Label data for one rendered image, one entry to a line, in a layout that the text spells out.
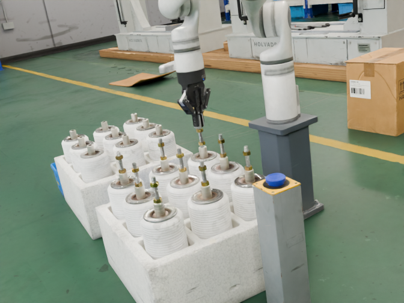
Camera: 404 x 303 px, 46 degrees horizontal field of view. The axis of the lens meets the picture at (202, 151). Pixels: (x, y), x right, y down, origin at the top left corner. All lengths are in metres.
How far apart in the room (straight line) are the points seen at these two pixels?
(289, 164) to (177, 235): 0.48
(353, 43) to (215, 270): 2.21
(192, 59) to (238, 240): 0.47
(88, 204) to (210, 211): 0.56
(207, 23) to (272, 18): 3.20
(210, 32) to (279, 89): 3.20
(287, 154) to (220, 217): 0.38
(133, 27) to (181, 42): 4.46
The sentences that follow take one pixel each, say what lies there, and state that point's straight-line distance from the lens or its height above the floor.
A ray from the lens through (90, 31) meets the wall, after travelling 7.84.
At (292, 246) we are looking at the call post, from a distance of 1.01.
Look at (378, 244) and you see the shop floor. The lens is 1.36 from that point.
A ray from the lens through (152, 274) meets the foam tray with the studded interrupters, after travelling 1.02.
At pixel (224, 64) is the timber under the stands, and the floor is 0.04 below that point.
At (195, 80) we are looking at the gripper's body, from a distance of 1.25.
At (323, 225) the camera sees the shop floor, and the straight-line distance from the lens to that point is 1.45.
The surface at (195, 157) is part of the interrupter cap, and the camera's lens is 1.34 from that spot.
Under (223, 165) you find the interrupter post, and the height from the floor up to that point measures 0.26.
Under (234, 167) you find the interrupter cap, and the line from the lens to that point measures 1.24.
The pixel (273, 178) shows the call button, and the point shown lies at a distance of 0.96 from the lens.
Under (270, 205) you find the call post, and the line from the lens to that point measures 0.95.
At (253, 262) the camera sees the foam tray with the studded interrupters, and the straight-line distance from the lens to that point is 1.14.
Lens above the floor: 0.72
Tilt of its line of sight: 20 degrees down
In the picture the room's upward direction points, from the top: 9 degrees counter-clockwise
